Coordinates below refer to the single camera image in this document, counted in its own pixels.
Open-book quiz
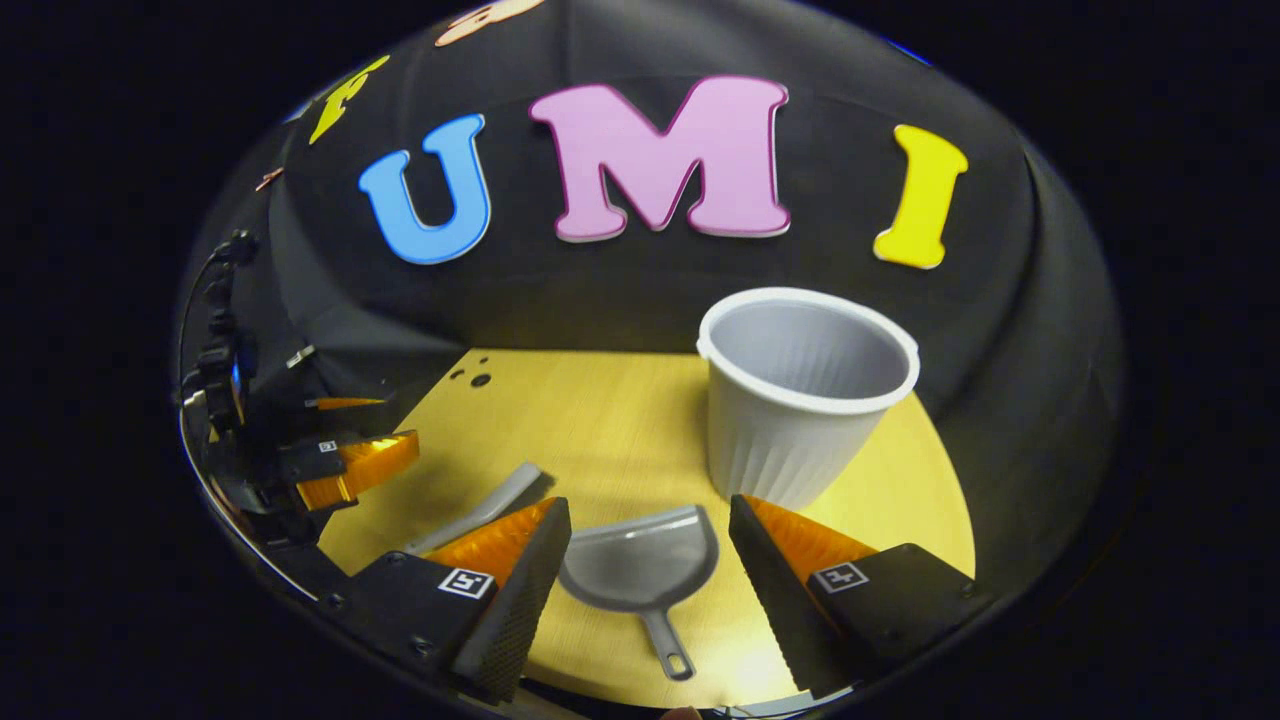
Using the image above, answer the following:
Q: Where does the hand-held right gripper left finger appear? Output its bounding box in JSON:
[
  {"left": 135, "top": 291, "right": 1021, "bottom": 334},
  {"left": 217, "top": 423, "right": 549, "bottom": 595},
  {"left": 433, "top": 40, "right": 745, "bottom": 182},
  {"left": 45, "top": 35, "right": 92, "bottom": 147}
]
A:
[{"left": 320, "top": 497, "right": 573, "bottom": 703}]

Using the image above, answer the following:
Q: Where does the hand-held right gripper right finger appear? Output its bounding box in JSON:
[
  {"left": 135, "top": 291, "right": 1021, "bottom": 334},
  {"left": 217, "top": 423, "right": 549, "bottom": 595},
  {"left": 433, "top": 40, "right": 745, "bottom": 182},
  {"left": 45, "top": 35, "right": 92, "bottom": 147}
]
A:
[{"left": 728, "top": 493, "right": 996, "bottom": 701}]

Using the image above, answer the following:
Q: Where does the small grey broom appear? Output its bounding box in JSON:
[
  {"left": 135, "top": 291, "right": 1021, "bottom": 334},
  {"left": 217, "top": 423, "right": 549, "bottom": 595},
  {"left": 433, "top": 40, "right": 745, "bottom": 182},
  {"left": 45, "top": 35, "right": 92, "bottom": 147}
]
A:
[{"left": 403, "top": 461, "right": 546, "bottom": 557}]

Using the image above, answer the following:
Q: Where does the grey dustpan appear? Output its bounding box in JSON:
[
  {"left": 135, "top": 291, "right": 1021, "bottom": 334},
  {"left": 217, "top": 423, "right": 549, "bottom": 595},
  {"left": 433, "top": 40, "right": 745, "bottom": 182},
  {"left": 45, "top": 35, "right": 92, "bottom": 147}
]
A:
[{"left": 558, "top": 504, "right": 720, "bottom": 682}]

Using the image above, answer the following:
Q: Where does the white ribbed garbage bin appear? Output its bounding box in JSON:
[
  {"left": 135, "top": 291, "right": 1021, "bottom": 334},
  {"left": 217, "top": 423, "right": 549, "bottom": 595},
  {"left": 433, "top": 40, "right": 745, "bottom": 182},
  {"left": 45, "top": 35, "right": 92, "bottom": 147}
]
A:
[{"left": 696, "top": 287, "right": 921, "bottom": 511}]

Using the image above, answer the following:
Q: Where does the wooden desktop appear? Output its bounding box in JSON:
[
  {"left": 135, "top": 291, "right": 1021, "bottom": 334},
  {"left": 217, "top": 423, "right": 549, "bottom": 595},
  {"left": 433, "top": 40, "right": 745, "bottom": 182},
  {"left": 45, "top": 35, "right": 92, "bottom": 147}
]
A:
[{"left": 318, "top": 348, "right": 976, "bottom": 709}]

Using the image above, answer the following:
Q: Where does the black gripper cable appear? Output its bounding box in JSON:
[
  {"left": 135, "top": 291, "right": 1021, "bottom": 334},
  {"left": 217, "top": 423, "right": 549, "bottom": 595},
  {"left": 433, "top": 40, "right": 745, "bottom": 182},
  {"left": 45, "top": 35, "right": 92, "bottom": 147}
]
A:
[{"left": 195, "top": 228, "right": 263, "bottom": 346}]

